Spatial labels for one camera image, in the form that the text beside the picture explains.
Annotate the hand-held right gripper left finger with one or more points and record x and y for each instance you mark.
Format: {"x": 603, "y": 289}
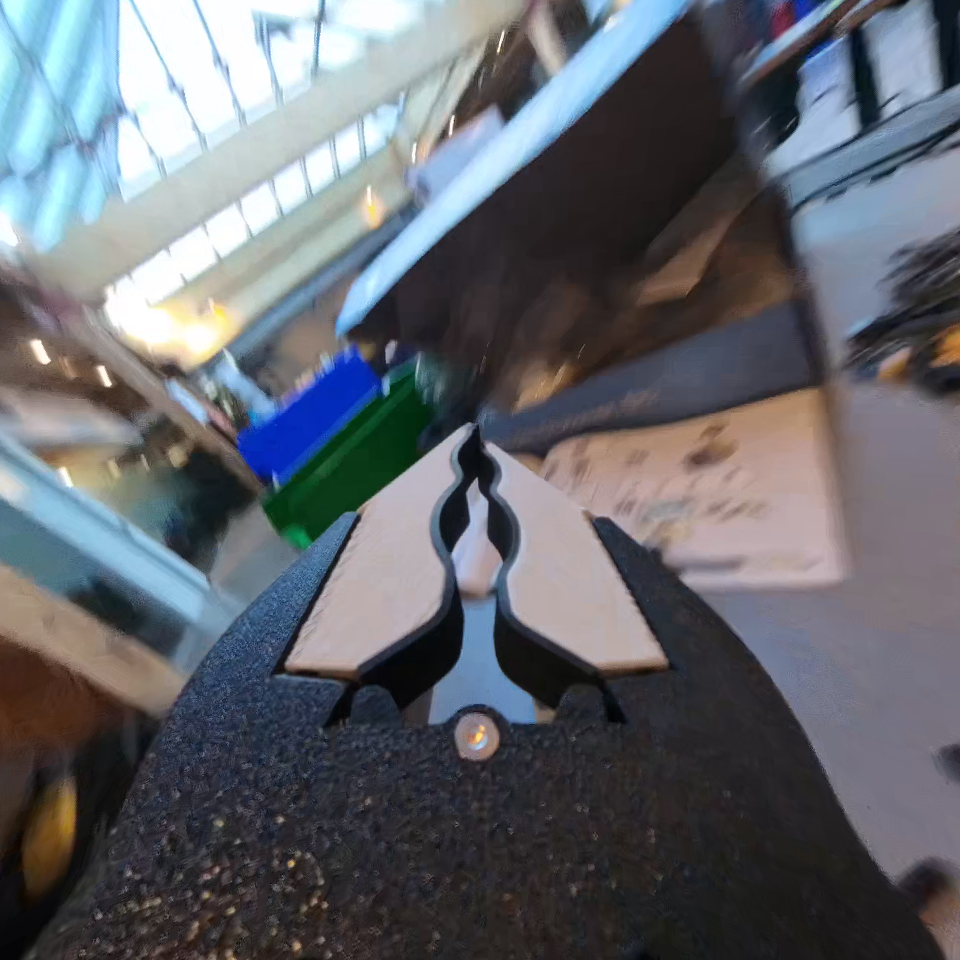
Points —
{"x": 375, "y": 592}

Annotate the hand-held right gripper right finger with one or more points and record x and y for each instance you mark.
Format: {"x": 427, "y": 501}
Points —
{"x": 577, "y": 592}

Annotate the grey desk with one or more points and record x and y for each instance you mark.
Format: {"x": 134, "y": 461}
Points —
{"x": 862, "y": 637}

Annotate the green bin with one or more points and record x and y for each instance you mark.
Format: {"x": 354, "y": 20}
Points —
{"x": 360, "y": 465}

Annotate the blue bin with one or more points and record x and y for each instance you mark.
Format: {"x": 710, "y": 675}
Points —
{"x": 315, "y": 420}

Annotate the white instruction booklet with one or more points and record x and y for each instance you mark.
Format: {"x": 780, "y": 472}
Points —
{"x": 750, "y": 487}

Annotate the grey-blue cardboard box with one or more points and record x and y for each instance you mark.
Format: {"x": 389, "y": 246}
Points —
{"x": 675, "y": 375}

